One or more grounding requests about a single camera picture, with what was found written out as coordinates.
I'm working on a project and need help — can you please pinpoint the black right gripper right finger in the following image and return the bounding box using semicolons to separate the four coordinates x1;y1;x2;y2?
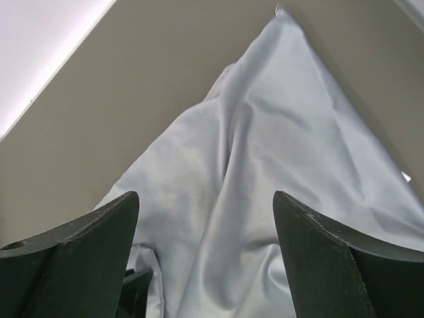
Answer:
273;191;423;317

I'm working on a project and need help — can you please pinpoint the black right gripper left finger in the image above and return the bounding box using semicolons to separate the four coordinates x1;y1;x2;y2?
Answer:
1;191;139;317

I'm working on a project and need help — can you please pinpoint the grey fabric pillowcase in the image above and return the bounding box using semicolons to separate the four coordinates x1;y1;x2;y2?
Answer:
103;9;423;317

